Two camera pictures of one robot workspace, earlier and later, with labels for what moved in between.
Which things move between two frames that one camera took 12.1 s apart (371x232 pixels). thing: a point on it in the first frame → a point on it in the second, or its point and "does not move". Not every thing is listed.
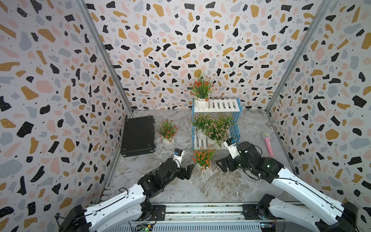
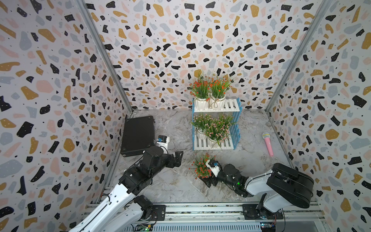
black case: x=138 y=137 does not move
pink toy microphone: x=266 y=136 does not move
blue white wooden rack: x=232 y=106 does not move
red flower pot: x=202 y=158 → x=218 y=88
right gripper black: x=227 y=159 → x=207 y=181
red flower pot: x=201 y=89 does not move
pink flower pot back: x=199 y=123 does not move
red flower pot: x=167 y=132 → x=204 y=172
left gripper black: x=184 y=175 → x=172 y=164
